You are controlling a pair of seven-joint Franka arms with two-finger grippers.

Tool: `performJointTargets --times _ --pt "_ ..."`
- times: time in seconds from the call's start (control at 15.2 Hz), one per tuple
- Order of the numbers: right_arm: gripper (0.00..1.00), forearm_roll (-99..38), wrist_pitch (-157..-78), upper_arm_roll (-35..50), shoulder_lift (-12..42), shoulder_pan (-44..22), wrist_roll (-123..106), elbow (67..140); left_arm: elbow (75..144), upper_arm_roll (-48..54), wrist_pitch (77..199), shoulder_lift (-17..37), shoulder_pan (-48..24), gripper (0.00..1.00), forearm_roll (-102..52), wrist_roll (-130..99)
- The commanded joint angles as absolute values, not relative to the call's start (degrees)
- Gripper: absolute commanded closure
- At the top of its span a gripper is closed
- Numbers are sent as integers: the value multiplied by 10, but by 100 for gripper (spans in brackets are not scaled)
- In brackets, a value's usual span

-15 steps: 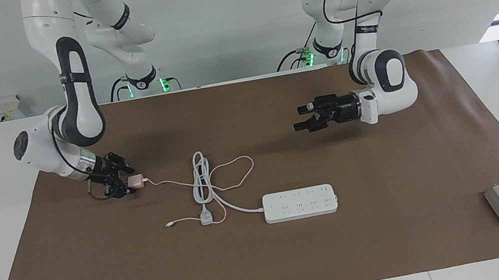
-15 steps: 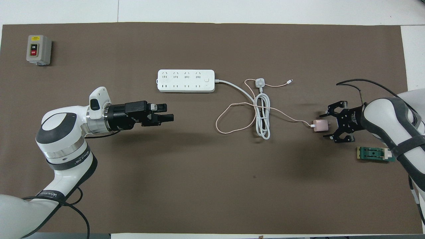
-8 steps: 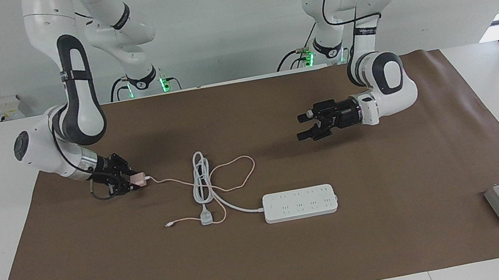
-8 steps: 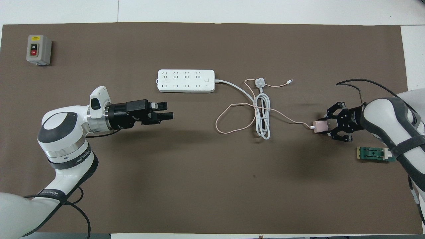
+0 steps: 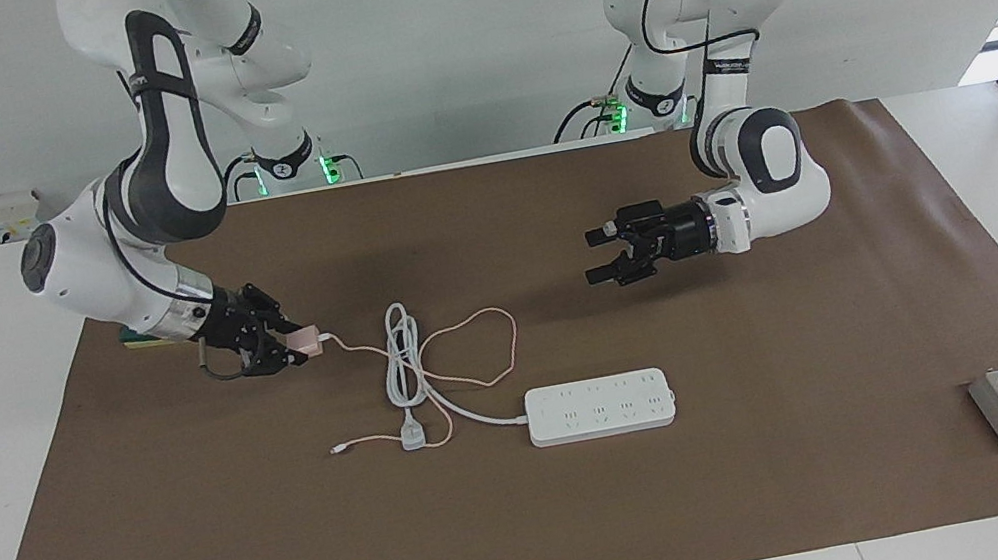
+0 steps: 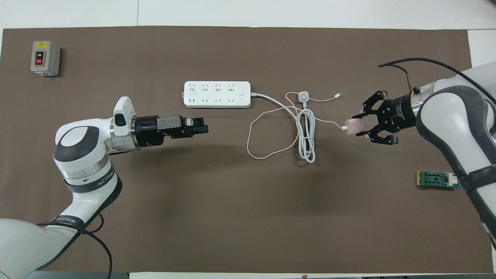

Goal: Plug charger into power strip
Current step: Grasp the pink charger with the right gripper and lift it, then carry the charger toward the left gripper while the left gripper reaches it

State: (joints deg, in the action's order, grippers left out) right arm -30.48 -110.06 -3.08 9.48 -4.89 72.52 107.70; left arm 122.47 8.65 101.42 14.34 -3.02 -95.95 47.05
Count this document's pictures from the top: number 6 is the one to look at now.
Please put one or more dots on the grey on-off switch box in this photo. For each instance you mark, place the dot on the grey on-off switch box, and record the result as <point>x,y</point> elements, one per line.
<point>49,58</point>

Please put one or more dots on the pink charger adapter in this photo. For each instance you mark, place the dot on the pink charger adapter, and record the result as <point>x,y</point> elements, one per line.
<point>356,126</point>

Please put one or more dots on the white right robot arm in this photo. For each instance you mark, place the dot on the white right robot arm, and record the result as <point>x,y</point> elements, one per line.
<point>457,128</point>

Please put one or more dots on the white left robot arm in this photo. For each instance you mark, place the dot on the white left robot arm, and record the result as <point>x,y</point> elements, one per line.
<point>81,170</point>

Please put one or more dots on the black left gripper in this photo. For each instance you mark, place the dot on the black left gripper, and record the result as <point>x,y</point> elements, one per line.
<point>149,130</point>

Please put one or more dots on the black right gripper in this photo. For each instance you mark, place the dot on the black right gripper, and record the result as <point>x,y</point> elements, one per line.
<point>405,112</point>

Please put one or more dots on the white power strip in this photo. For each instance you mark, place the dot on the white power strip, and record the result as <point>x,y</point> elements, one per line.
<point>217,94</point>

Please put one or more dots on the brown table mat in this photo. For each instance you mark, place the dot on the brown table mat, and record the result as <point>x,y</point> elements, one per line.
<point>193,213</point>

